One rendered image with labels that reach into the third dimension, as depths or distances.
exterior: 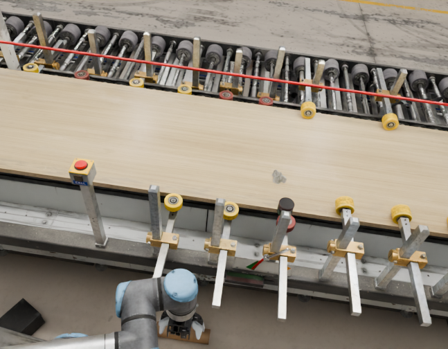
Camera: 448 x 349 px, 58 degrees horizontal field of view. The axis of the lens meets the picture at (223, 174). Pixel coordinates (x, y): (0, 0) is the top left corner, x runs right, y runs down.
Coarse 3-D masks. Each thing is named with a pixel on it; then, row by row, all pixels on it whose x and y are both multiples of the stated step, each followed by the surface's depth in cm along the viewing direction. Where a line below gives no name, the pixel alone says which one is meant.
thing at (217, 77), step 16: (64, 48) 278; (128, 64) 269; (144, 64) 270; (176, 64) 273; (192, 64) 275; (320, 80) 275; (336, 80) 276; (320, 96) 263; (336, 96) 264; (352, 96) 266; (432, 112) 261
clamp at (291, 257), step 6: (264, 246) 169; (270, 246) 169; (282, 246) 169; (288, 246) 170; (264, 252) 168; (270, 252) 167; (288, 252) 168; (270, 258) 170; (276, 258) 169; (288, 258) 168; (294, 258) 167
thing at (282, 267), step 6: (282, 258) 167; (282, 264) 165; (282, 270) 163; (282, 276) 161; (282, 282) 159; (282, 288) 158; (282, 294) 156; (282, 300) 154; (282, 306) 153; (282, 312) 151; (282, 318) 150
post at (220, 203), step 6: (216, 198) 150; (216, 204) 148; (222, 204) 148; (216, 210) 151; (222, 210) 150; (216, 216) 153; (222, 216) 153; (216, 222) 156; (216, 228) 159; (216, 234) 163; (216, 240) 166; (216, 246) 169; (210, 258) 177; (216, 258) 177
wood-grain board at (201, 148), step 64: (0, 128) 198; (64, 128) 201; (128, 128) 205; (192, 128) 209; (256, 128) 213; (320, 128) 217; (192, 192) 181; (256, 192) 184; (320, 192) 187; (384, 192) 190
